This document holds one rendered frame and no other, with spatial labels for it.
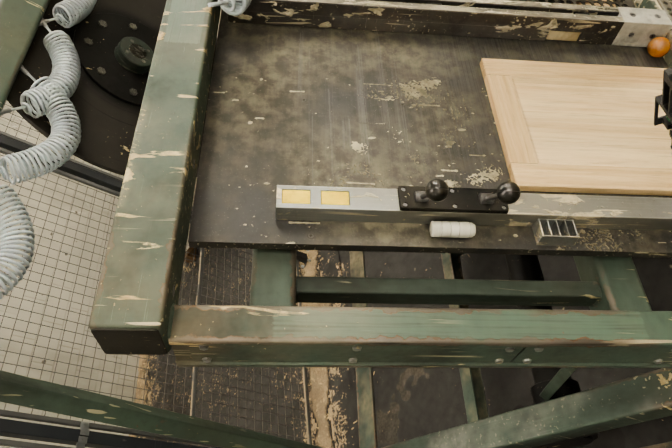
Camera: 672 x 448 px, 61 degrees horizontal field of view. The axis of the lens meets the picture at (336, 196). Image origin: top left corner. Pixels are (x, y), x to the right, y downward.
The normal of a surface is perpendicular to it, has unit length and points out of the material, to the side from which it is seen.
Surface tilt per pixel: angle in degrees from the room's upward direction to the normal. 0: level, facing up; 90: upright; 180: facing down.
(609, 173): 55
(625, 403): 0
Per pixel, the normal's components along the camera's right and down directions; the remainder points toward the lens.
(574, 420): -0.76, -0.36
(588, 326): 0.10, -0.59
